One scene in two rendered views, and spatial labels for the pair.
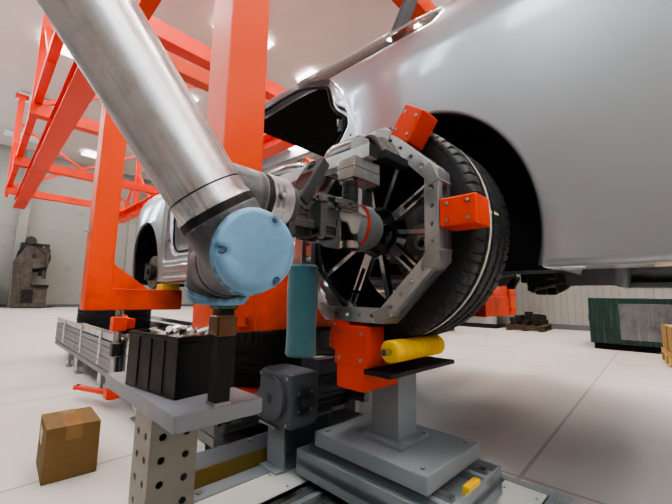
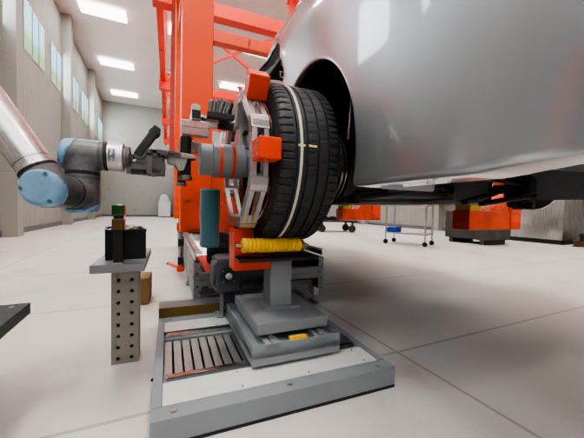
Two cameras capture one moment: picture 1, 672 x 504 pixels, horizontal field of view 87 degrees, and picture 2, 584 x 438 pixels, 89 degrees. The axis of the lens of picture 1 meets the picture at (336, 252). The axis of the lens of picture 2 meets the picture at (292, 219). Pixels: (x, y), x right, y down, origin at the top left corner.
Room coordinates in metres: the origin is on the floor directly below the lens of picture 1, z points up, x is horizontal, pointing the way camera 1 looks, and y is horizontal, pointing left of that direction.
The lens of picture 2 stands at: (-0.06, -0.76, 0.66)
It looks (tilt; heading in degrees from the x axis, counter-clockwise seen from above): 2 degrees down; 23
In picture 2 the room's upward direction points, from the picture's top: 1 degrees clockwise
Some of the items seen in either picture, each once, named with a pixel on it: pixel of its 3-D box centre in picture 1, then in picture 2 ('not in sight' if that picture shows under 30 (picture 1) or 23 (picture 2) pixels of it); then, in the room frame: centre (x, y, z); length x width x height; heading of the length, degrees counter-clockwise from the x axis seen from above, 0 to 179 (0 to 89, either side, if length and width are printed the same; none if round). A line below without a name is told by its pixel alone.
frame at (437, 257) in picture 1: (360, 228); (242, 162); (1.03, -0.07, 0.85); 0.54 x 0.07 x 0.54; 45
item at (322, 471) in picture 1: (394, 469); (276, 324); (1.15, -0.19, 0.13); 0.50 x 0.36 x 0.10; 45
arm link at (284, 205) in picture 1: (273, 201); (117, 156); (0.59, 0.11, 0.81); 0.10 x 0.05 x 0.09; 46
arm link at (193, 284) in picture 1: (221, 263); (80, 192); (0.52, 0.17, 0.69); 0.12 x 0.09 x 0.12; 30
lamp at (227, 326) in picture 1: (222, 325); (118, 224); (0.67, 0.21, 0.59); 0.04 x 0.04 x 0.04; 45
